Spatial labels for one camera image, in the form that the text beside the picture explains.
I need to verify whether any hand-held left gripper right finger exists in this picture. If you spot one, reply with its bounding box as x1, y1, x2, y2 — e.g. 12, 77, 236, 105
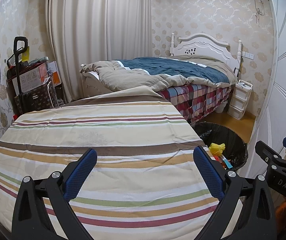
193, 145, 274, 240

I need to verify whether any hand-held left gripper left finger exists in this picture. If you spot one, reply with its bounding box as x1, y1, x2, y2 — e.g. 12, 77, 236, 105
12, 148, 98, 240

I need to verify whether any yellow foam fruit net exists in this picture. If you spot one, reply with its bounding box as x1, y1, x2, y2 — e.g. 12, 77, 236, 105
208, 142, 226, 158

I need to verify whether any black trash bin with bag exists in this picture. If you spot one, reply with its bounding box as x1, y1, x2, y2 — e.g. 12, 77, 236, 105
194, 122, 248, 173

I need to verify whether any striped tablecloth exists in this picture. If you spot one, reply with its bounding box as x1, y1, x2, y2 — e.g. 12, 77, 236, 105
0, 86, 243, 240

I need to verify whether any white plastic drawer unit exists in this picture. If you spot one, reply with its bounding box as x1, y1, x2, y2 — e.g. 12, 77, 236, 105
227, 79, 253, 119

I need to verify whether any plaid bed sheet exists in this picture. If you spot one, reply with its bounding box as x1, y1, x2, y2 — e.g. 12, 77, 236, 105
156, 82, 233, 124

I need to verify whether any white door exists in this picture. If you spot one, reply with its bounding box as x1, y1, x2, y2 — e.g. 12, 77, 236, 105
248, 0, 286, 170

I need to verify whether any brown patterned bag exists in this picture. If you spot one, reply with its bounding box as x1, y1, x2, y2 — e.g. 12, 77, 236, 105
14, 80, 58, 114

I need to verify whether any white bed footboard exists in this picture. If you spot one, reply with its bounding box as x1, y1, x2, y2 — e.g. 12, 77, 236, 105
80, 64, 108, 95

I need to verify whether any white and orange box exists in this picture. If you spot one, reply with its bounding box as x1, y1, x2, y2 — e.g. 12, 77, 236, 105
47, 60, 62, 85

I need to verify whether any cardboard box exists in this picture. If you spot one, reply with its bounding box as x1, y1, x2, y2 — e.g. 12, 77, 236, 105
10, 64, 46, 93

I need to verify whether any bed with blue-beige quilt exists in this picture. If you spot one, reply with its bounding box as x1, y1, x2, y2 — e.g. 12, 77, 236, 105
83, 56, 233, 93

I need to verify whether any white bed headboard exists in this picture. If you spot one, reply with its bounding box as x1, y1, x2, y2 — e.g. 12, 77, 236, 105
170, 32, 243, 67

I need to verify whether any yellow tag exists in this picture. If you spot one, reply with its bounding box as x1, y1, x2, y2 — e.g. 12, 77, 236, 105
22, 45, 31, 63

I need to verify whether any cream curtain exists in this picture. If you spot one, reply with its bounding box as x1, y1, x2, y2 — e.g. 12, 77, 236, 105
45, 0, 153, 99

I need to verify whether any hanging cord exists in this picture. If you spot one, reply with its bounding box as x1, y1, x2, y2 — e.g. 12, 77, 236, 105
255, 0, 265, 27

